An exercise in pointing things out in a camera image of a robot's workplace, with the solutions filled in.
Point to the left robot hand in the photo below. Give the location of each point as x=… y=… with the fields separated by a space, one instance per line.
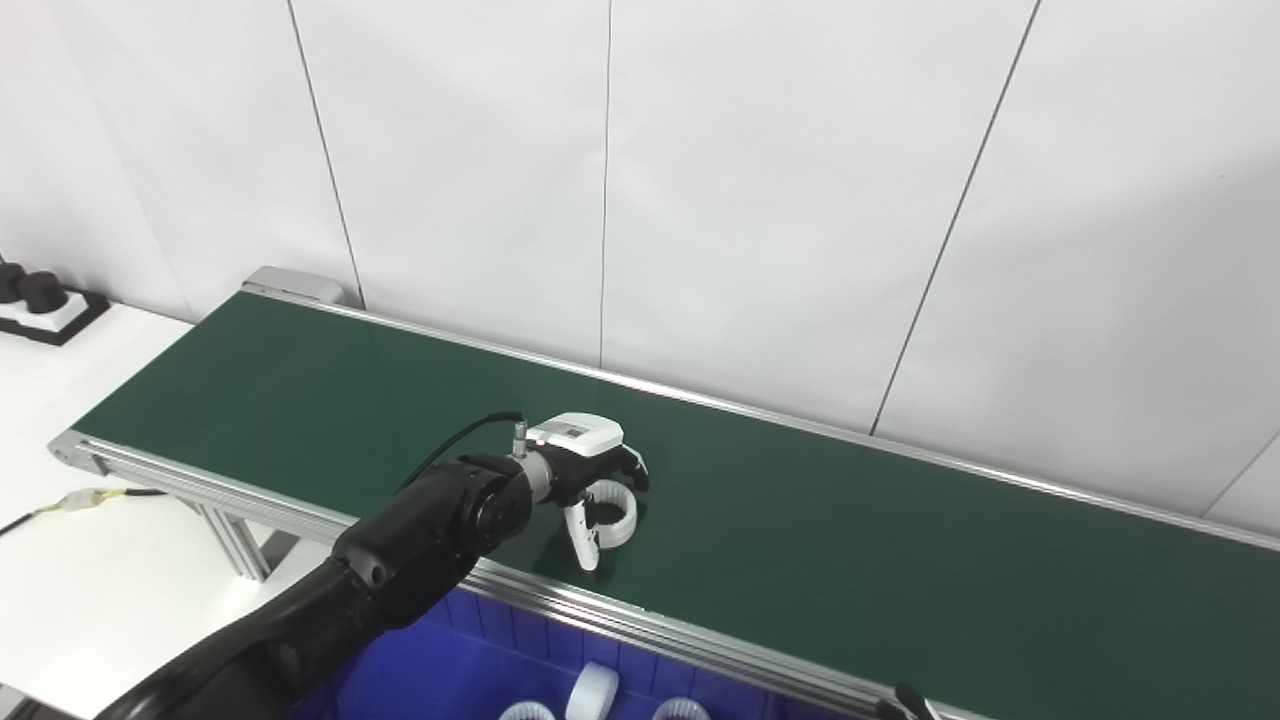
x=585 y=435

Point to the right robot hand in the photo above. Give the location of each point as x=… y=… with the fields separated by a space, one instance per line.
x=905 y=708

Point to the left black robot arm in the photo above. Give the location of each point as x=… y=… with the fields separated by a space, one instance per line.
x=400 y=560

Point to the green conveyor belt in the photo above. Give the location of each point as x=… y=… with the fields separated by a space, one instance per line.
x=900 y=550

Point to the blue bin with white parts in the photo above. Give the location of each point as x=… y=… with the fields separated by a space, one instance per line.
x=450 y=670

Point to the grey conveyor end housing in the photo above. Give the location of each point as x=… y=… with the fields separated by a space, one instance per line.
x=295 y=285

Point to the aluminium conveyor support leg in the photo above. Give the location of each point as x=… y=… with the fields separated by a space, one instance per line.
x=240 y=540

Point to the black and white part stand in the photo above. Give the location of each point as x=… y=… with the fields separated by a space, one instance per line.
x=60 y=316

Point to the black part on stand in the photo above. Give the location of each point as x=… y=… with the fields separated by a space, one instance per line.
x=42 y=290
x=8 y=282

